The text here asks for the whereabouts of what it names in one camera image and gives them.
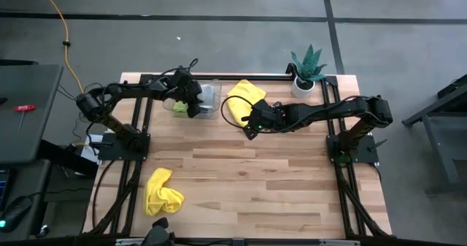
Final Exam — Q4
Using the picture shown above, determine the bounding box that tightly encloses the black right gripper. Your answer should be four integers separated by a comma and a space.
242, 99, 289, 141

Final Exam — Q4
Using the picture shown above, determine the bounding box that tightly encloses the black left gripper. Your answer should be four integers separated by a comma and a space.
170, 69, 204, 119

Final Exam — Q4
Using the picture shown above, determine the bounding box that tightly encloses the lime green microfiber towel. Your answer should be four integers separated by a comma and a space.
171, 100, 189, 114

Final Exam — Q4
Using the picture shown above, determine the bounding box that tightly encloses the grey microfiber towel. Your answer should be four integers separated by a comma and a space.
198, 84, 222, 114

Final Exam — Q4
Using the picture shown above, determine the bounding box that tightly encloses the clear plastic bin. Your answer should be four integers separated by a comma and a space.
162, 78, 223, 120

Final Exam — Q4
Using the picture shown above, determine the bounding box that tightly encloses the yellow microfiber towel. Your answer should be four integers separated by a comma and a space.
226, 79, 267, 128
143, 166, 185, 217

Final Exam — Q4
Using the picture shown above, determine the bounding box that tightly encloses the white round plant pot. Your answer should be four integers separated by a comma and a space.
291, 76, 316, 99

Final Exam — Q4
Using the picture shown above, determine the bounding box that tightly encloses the green artificial succulent plant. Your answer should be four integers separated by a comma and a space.
290, 44, 328, 85

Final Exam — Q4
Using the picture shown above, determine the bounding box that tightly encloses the white flat box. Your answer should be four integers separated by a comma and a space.
80, 134, 103, 163

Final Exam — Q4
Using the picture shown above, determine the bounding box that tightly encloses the dark grey side desk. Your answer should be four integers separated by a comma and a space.
0, 64, 64, 166

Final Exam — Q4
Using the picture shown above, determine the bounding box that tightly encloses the black metal side table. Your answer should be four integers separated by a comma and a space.
402, 74, 467, 196

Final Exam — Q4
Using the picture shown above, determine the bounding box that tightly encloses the black computer mouse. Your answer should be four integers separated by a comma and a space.
0, 194, 34, 233

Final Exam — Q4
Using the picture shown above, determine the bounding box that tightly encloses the black right camera cable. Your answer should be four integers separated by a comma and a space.
220, 95, 256, 131

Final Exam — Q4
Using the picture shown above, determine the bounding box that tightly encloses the black camera cable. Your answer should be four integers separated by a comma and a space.
220, 95, 256, 131
153, 58, 200, 79

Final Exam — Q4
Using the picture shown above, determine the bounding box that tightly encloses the black left camera cable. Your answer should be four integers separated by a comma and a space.
153, 58, 200, 79

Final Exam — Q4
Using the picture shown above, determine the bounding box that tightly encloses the yellow extension cable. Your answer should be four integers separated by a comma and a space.
35, 0, 87, 101

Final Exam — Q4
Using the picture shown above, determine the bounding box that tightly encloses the silver metal bracket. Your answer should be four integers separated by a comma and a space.
320, 239, 360, 246
115, 238, 158, 246

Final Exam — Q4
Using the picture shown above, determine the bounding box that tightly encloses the red T-handle hex key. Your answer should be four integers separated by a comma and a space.
13, 104, 36, 134

